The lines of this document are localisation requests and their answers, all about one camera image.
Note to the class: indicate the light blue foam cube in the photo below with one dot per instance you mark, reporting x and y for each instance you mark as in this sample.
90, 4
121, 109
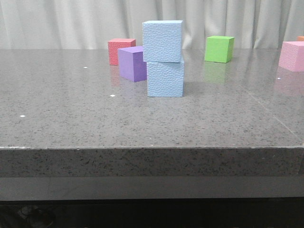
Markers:
162, 40
165, 79

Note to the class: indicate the purple foam cube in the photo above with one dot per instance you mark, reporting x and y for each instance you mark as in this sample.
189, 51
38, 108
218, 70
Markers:
131, 64

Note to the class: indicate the red foam cube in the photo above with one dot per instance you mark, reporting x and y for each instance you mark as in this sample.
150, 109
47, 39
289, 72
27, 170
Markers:
116, 43

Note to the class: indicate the green foam cube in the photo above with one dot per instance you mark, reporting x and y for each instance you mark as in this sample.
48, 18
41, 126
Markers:
219, 49

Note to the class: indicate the pink foam cube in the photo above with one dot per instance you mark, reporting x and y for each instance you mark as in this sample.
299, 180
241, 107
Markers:
292, 56

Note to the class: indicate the grey pleated curtain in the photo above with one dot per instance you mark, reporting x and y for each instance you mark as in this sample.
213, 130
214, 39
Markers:
90, 24

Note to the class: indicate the far orange foam cube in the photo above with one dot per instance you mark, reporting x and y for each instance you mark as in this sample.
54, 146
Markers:
300, 38

